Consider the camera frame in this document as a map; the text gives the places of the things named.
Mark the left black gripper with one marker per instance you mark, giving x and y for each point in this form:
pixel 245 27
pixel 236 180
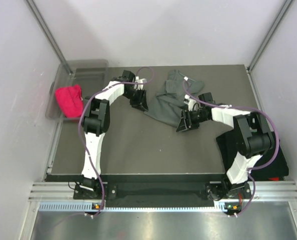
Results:
pixel 140 103

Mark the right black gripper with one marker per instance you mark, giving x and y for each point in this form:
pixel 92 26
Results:
pixel 182 125

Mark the grey t shirt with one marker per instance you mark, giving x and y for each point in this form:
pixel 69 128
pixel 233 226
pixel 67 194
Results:
pixel 168 102

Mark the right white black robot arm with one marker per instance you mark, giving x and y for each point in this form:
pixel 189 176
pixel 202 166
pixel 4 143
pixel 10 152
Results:
pixel 251 136

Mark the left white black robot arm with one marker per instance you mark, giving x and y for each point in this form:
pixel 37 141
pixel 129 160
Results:
pixel 95 122

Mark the clear plastic bin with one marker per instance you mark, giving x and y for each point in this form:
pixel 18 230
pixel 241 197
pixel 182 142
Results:
pixel 89 74

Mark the black folded t shirt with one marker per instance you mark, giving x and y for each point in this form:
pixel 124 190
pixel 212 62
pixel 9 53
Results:
pixel 228 150

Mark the red folded t shirt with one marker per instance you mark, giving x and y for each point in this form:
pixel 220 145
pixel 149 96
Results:
pixel 274 179

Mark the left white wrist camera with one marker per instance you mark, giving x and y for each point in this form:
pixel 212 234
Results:
pixel 139 83

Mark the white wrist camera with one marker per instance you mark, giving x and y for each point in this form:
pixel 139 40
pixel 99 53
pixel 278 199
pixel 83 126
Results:
pixel 191 103
pixel 139 83

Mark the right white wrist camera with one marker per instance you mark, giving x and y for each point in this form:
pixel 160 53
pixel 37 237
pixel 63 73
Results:
pixel 191 103

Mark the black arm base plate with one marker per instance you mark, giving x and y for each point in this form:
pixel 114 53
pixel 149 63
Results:
pixel 156 190

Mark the aluminium frame rail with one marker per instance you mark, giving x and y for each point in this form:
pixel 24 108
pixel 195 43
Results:
pixel 265 191

